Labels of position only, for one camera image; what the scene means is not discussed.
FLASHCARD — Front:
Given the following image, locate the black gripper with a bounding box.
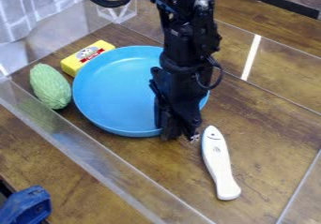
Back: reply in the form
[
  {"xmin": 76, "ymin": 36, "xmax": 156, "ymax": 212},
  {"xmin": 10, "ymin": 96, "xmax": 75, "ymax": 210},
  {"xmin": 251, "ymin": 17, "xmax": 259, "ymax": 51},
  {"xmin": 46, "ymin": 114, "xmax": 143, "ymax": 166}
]
[{"xmin": 149, "ymin": 52, "xmax": 223, "ymax": 143}]

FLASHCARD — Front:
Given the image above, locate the green bumpy toy gourd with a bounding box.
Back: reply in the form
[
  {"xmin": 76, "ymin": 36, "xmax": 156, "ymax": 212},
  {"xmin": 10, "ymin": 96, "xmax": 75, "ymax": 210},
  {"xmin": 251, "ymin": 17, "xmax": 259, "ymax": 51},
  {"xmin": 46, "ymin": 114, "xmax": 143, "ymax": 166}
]
[{"xmin": 29, "ymin": 64, "xmax": 71, "ymax": 110}]

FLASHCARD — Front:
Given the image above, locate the blue round tray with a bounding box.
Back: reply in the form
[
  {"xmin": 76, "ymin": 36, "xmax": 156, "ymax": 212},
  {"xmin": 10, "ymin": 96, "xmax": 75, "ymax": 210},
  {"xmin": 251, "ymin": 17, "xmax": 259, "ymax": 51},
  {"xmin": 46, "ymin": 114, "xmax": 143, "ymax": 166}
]
[{"xmin": 71, "ymin": 45, "xmax": 211, "ymax": 139}]

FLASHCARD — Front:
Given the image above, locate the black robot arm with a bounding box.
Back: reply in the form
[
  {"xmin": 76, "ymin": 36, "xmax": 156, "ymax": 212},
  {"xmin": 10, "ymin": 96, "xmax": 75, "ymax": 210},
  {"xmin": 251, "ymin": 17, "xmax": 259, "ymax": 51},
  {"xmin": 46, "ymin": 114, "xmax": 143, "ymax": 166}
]
[{"xmin": 149, "ymin": 0, "xmax": 222, "ymax": 142}]

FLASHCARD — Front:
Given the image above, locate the yellow rectangular block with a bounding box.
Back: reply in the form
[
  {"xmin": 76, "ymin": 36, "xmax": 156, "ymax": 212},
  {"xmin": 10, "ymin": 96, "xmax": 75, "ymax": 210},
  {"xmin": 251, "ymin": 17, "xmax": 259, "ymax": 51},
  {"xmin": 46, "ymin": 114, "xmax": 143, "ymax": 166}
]
[{"xmin": 60, "ymin": 40, "xmax": 115, "ymax": 77}]

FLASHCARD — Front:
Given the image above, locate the clear acrylic barrier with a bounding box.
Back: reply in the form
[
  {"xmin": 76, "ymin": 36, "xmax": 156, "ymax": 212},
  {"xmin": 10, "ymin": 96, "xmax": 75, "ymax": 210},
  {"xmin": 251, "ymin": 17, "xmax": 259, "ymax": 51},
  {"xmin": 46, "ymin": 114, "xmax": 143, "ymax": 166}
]
[{"xmin": 0, "ymin": 0, "xmax": 321, "ymax": 224}]

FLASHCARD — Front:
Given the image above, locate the white toy fish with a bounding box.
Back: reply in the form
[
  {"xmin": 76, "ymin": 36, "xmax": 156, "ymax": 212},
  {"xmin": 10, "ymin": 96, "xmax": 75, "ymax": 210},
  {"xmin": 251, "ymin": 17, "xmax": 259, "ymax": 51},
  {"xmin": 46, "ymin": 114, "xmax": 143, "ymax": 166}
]
[{"xmin": 202, "ymin": 126, "xmax": 240, "ymax": 201}]

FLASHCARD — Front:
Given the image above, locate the white checkered curtain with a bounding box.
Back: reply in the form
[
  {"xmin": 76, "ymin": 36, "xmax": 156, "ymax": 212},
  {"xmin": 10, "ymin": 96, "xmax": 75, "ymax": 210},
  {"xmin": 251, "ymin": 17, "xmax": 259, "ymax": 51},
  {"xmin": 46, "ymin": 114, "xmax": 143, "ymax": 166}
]
[{"xmin": 0, "ymin": 0, "xmax": 99, "ymax": 45}]

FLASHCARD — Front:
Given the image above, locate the blue clamp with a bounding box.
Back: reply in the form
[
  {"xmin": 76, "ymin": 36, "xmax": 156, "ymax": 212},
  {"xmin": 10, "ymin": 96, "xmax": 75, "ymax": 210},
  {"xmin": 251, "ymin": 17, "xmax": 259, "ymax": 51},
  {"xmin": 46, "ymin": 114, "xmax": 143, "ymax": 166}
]
[{"xmin": 0, "ymin": 186, "xmax": 52, "ymax": 224}]

